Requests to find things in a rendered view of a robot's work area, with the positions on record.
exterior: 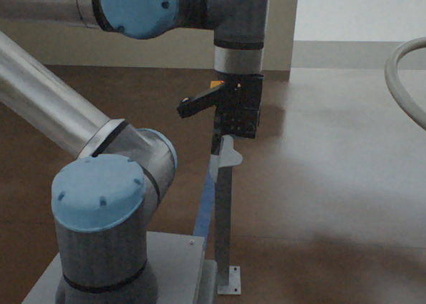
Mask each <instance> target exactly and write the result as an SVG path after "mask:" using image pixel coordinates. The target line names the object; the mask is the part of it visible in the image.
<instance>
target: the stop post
mask: <svg viewBox="0 0 426 304"><path fill-rule="evenodd" d="M217 85H220V81H212V82H211V88H212V87H214V86H217ZM232 188H233V167H232V166H229V167H222V168H218V175H217V183H215V248H214V261H215V262H216V263H217V264H218V295H240V266H230V232H231V210H232Z"/></svg>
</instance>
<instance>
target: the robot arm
mask: <svg viewBox="0 0 426 304"><path fill-rule="evenodd" d="M269 3H270V0H0V19H3V20H9V21H24V22H31V23H38V24H53V25H60V26H73V27H81V28H87V29H100V30H102V31H106V32H114V33H121V34H123V35H124V36H127V37H129V38H132V39H138V40H149V39H154V38H156V37H158V36H161V35H162V34H164V33H166V32H167V31H169V30H172V29H175V28H182V29H207V30H214V43H213V44H214V47H213V68H214V69H215V70H216V71H217V72H218V77H217V78H218V80H220V81H223V82H224V83H222V84H220V85H217V86H214V87H212V88H210V89H208V90H205V91H203V92H201V93H199V94H197V95H195V96H192V97H191V96H189V97H188V98H185V99H183V100H182V101H180V103H179V105H178V106H177V108H176V110H177V112H178V114H179V115H180V117H181V118H189V117H191V116H194V115H196V114H197V113H198V112H200V111H202V110H204V109H206V108H209V107H211V106H214V105H216V107H217V108H216V110H215V119H214V130H213V138H212V146H211V162H210V175H211V178H212V180H213V182H214V183H217V175H218V168H222V167H229V166H238V165H240V164H241V163H242V162H243V157H242V156H241V155H240V154H239V153H238V152H237V151H235V150H233V140H241V139H249V138H252V139H255V134H256V131H257V127H258V126H259V123H260V112H261V106H262V101H261V98H262V91H263V83H264V79H265V74H259V73H260V72H261V71H262V65H263V54H264V43H265V33H266V27H267V21H268V9H269ZM238 84H239V85H240V86H238ZM0 102H2V103H3V104H4V105H5V106H7V107H8V108H10V109H11V110H13V111H14V112H16V113H17V114H18V115H20V117H22V118H23V119H24V120H25V121H26V122H28V123H29V124H31V125H32V126H33V127H34V128H35V129H38V130H39V131H40V132H42V133H43V134H44V135H45V136H47V137H48V138H50V139H51V140H52V141H53V142H54V143H55V144H56V145H57V146H59V147H60V148H62V149H64V150H65V151H66V152H67V153H69V154H70V155H72V156H73V157H74V158H75V159H76V161H74V162H73V163H70V164H68V165H66V166H64V167H63V168H62V169H61V170H60V172H59V173H57V174H56V176H55V178H54V180H53V183H52V187H51V210H52V213H53V215H54V221H55V226H56V234H57V239H58V244H59V253H60V257H61V265H62V275H61V279H60V281H59V285H58V288H57V291H56V295H55V304H156V303H157V300H158V281H157V277H156V274H155V272H154V270H153V269H152V267H151V265H150V263H149V262H148V259H147V229H148V225H149V223H150V222H151V219H152V217H153V214H154V213H155V211H156V210H157V208H158V207H159V205H160V203H161V201H162V199H163V197H164V195H165V194H166V192H167V191H168V189H169V187H170V185H171V184H172V182H173V179H174V176H175V172H176V168H177V156H176V152H175V149H174V147H173V146H172V145H171V142H170V141H169V140H168V139H167V138H166V137H165V136H164V135H163V134H162V133H159V132H157V131H154V130H151V129H147V128H142V129H136V128H135V127H134V126H133V125H132V124H130V123H129V122H128V121H127V120H126V119H124V118H122V119H110V118H109V117H108V116H106V115H104V114H102V113H101V112H100V111H99V110H98V109H97V108H96V107H95V106H94V105H92V104H91V103H90V102H88V101H87V100H86V99H85V98H84V97H83V96H80V95H79V94H78V93H76V92H75V91H74V90H73V89H72V88H71V87H70V86H69V85H67V84H66V83H65V82H63V81H62V80H61V79H60V78H59V77H58V76H56V75H55V74H53V73H51V72H50V71H49V70H48V69H47V68H46V67H45V66H44V65H42V64H41V63H40V62H39V61H37V60H36V59H35V58H34V57H33V56H31V55H30V54H29V53H27V52H26V51H25V50H23V49H22V48H21V47H19V46H18V45H17V44H15V43H14V42H13V41H12V40H11V39H10V38H9V37H8V36H6V35H5V34H4V33H3V32H1V31H0ZM246 129H247V130H246ZM249 132H250V133H249ZM253 132H254V133H253ZM222 147H223V148H222Z"/></svg>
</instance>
